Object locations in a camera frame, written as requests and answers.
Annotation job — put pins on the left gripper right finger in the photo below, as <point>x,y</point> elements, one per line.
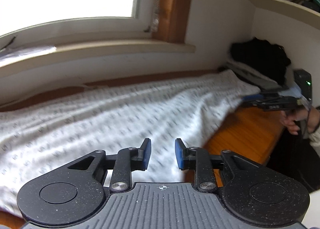
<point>250,192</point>

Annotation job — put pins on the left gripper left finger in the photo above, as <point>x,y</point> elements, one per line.
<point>76,191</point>

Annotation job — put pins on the grey patterned garment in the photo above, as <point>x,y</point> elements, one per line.
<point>43,137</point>

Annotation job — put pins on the pile of dark clothes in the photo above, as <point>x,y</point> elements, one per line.
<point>259,63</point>

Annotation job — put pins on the person's right hand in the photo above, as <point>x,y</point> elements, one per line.
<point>288,119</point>

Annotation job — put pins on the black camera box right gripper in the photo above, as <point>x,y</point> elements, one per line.
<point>304,81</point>

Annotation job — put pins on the white wall shelf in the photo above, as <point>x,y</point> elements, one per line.
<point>291,10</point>

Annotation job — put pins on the white window frame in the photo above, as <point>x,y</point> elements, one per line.
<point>36,33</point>

